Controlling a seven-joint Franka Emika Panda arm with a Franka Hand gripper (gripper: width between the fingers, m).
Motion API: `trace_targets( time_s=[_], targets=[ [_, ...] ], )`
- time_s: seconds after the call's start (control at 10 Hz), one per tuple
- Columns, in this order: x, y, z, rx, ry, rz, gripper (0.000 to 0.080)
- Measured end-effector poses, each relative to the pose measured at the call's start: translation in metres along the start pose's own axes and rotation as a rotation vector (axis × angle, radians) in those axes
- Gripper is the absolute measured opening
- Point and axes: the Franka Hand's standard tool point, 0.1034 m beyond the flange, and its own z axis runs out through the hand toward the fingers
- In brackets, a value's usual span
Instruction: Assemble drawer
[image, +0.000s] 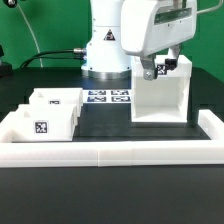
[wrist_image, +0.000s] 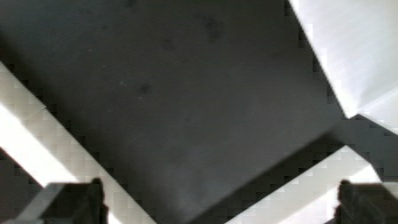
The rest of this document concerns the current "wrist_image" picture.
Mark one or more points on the white U-shaped border fence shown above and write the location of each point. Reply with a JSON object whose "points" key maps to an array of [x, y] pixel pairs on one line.
{"points": [[44, 148]]}

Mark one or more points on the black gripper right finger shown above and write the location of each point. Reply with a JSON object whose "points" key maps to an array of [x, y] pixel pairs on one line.
{"points": [[369, 203]]}

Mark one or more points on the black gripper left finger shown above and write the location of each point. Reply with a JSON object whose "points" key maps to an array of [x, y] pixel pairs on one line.
{"points": [[67, 204]]}

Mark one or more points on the white drawer cabinet box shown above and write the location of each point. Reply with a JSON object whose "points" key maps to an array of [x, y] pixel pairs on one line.
{"points": [[351, 28]]}

